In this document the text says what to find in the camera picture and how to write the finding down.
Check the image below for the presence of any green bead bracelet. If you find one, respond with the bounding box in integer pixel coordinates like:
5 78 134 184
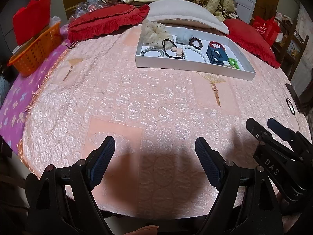
228 57 241 70

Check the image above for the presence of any dark blue hair claw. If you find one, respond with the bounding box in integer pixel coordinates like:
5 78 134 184
206 46 229 65

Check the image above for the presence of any red bead bracelet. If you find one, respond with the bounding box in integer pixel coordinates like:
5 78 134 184
209 41 226 51

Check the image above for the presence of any white pearl bead necklace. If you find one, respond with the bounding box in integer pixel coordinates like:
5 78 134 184
181 44 210 64

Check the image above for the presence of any dark brown bead bracelet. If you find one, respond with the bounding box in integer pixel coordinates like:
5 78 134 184
188 37 204 51

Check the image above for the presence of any light blue fuzzy scrunchie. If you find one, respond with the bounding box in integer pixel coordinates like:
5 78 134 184
176 28 193 45

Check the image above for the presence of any grey braided hair tie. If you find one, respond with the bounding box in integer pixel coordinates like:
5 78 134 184
140 47 165 58

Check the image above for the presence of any cream dotted scrunchie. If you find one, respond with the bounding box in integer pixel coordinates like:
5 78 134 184
141 19 174 48

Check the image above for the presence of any pink quilted bedspread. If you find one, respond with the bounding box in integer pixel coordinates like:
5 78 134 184
19 27 311 219

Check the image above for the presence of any red ruffled pillow right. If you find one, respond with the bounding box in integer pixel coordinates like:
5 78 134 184
223 19 281 69

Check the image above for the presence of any red ruffled pillow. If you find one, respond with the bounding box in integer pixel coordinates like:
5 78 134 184
68 3 150 43
223 19 281 69

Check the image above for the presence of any purple floral sheet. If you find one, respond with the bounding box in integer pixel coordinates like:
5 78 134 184
0 24 69 154

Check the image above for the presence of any white shallow cardboard tray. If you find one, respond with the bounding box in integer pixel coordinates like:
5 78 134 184
135 29 256 81

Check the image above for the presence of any red shopping bag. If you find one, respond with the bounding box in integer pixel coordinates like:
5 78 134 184
252 16 281 46

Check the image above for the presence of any orange plastic basket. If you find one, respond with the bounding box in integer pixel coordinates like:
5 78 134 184
8 22 63 77

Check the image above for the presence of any white cream pillow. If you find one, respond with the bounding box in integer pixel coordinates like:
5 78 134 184
146 0 229 34

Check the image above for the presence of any red ruffled pillow left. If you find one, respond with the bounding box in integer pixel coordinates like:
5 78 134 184
68 3 150 43

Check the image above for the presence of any red box in basket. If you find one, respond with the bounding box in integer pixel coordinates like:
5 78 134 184
12 0 51 46

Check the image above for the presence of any black oval ring clip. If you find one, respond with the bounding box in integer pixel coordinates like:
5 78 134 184
286 98 296 115

